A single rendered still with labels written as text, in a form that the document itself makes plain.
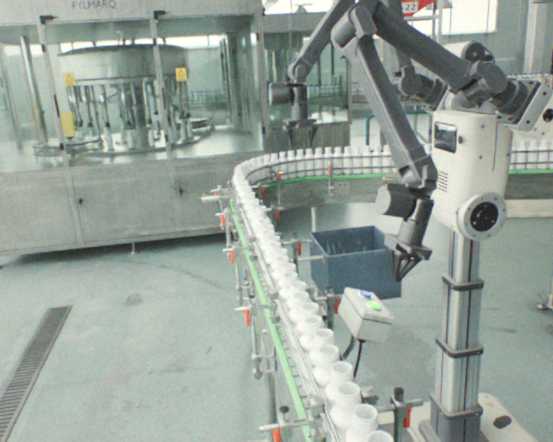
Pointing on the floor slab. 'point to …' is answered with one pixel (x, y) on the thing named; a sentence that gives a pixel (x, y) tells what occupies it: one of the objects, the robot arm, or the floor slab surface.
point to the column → (535, 38)
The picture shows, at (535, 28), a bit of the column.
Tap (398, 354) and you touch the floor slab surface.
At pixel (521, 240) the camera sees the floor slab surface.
